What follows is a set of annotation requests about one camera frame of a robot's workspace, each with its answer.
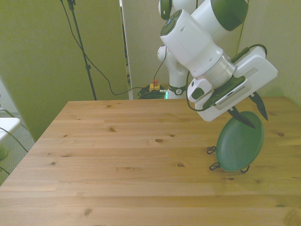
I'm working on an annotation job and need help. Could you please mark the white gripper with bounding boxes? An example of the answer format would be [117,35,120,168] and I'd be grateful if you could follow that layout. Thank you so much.
[197,46,278,129]

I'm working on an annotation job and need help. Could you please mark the green round plate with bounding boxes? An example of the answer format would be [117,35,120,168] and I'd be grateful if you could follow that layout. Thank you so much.
[215,111,265,173]

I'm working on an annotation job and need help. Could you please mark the yellow emergency stop button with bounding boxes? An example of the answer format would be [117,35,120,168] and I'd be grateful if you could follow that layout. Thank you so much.
[149,79,161,92]

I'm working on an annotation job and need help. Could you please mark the white plastic shelf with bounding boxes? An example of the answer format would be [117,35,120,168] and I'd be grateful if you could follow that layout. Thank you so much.
[0,116,22,143]

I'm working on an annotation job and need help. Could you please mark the black wire plate stand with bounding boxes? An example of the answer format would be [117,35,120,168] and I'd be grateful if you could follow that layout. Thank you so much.
[206,145,251,174]

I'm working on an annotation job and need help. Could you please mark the thin black stop-button cable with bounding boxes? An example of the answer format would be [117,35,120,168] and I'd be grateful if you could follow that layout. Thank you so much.
[153,45,170,82]

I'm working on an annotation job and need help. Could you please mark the coiled dark cables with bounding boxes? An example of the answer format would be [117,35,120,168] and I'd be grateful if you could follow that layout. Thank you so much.
[137,87,169,100]

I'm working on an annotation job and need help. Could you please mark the black camera stand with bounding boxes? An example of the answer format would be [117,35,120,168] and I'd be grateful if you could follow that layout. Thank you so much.
[66,0,98,101]

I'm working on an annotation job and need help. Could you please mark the thin black wire frame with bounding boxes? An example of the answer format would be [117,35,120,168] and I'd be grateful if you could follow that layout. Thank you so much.
[0,107,29,176]

